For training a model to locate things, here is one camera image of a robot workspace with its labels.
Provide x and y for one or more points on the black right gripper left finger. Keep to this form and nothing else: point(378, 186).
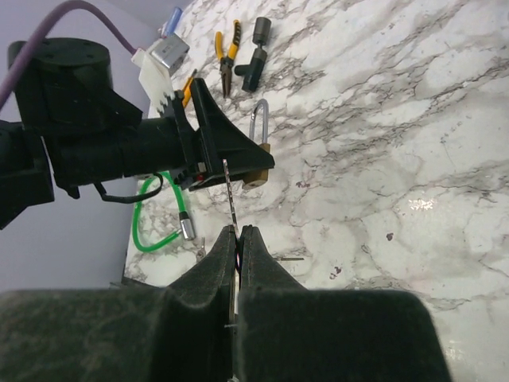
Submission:
point(181, 332)

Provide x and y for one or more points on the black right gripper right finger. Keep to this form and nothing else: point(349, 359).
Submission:
point(289, 333)

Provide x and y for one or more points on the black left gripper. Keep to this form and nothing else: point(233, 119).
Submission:
point(193, 157)

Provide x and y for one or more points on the silver key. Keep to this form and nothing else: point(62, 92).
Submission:
point(230, 198)

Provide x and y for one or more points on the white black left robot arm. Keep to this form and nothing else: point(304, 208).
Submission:
point(75, 130)

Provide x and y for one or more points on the yellow black utility knife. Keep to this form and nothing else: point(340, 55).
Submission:
point(186, 89)

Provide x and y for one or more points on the yellow black pliers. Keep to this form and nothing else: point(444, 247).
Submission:
point(227, 59)

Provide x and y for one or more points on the black T-shaped pipe fitting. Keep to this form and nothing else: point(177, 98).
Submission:
point(252, 72)

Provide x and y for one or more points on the blue red screwdriver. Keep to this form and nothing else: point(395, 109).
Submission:
point(171, 24)

